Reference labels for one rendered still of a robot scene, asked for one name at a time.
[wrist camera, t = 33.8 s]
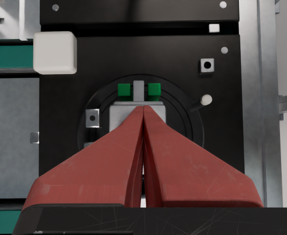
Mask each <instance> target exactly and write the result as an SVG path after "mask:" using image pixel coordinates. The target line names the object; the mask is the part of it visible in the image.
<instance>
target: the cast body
mask: <svg viewBox="0 0 287 235"><path fill-rule="evenodd" d="M144 105H149V106H151V107H152V109H153V110H154V111H155V112H156V113H157V114H158V115H159V116H160V118H161V119H162V120H163V121H164V122H165V123H166V107H165V106H164V105H163V102H162V101H144V81H133V101H116V102H114V104H113V105H111V106H110V108H109V132H111V131H112V130H114V129H115V128H117V127H118V126H119V125H120V124H121V123H122V122H123V121H124V120H125V119H126V117H127V116H128V115H129V114H130V113H131V112H132V111H133V110H134V108H135V107H136V106H144Z"/></svg>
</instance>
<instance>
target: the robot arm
mask: <svg viewBox="0 0 287 235"><path fill-rule="evenodd" d="M143 167H144V182H145V198H146V207H140V206H141V191H142V175H143ZM12 235H287V207H264V205H263V203H262V201H261V198H260V196H259V193H258V191H257V189H256V186H255V184H254V182H253V180H252V179H251V178H249V177H248V176H246V175H245V174H243V173H241V172H240V171H239V170H237V169H235V168H234V167H232V166H231V165H229V164H227V163H226V162H224V161H222V160H221V159H219V158H218V157H216V156H215V155H213V154H212V153H210V152H208V151H207V150H205V149H203V148H202V147H200V146H199V145H197V144H196V143H194V142H193V141H191V140H189V139H188V138H186V137H185V136H183V135H181V134H180V133H178V132H177V131H175V130H173V129H172V128H170V127H169V126H168V125H167V124H166V123H165V122H164V121H163V120H162V119H161V118H160V116H159V115H158V114H157V113H156V112H155V111H154V110H153V109H152V107H151V106H149V105H144V106H136V107H135V108H134V110H133V111H132V112H131V113H130V114H129V115H128V116H127V117H126V119H125V120H124V121H123V122H122V123H121V124H120V125H119V126H118V127H117V128H115V129H114V130H112V131H111V132H109V133H108V134H106V135H104V136H103V137H101V138H100V139H98V140H96V141H95V142H93V143H92V144H90V145H89V146H87V147H85V148H84V149H82V150H81V151H79V152H78V153H76V154H74V155H73V156H71V157H70V158H68V159H67V160H65V161H64V162H62V163H60V164H59V165H57V166H55V167H54V168H52V169H51V170H49V171H48V172H46V173H45V174H43V175H42V176H40V177H38V178H37V179H36V180H35V181H34V183H33V184H32V186H31V189H30V191H29V193H28V196H27V198H26V201H25V203H24V205H23V208H22V210H21V213H20V215H19V218H18V220H17V223H16V225H15V228H14V230H13V232H12Z"/></svg>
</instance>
